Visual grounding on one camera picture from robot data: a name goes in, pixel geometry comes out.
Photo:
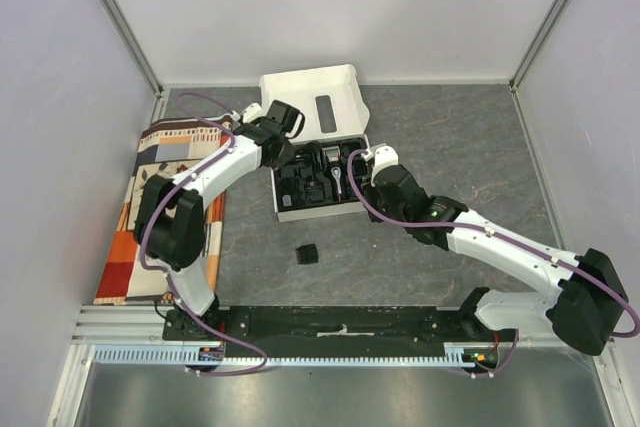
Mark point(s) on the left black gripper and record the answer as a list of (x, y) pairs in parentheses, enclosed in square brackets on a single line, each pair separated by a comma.
[(285, 157)]

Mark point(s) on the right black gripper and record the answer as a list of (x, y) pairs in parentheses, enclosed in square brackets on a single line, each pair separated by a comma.
[(373, 198)]

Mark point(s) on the black silver hair clipper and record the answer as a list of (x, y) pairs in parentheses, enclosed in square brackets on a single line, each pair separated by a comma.
[(333, 155)]

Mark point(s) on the white clipper kit box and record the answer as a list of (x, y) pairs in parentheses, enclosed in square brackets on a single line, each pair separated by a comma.
[(335, 115)]

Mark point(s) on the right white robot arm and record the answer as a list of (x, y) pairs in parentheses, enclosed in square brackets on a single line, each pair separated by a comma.
[(577, 298)]

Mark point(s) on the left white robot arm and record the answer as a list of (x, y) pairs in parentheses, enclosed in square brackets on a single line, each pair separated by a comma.
[(170, 224)]

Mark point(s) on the colourful patchwork cloth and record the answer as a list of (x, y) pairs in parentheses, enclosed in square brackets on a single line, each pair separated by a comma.
[(165, 149)]

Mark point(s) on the black comb guard attachment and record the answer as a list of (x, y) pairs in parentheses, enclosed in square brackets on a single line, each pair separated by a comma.
[(307, 254)]

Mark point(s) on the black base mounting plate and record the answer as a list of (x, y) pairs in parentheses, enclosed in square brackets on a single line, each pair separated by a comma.
[(351, 330)]

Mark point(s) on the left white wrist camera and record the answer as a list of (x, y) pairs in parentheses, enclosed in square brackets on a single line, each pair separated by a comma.
[(249, 114)]

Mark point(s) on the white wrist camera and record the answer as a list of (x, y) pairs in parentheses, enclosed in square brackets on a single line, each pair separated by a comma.
[(380, 156), (249, 114)]

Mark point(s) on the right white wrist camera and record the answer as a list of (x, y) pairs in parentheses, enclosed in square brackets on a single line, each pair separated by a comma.
[(380, 156)]

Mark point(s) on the grey slotted cable duct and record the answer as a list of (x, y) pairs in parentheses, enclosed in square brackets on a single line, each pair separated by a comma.
[(195, 356)]

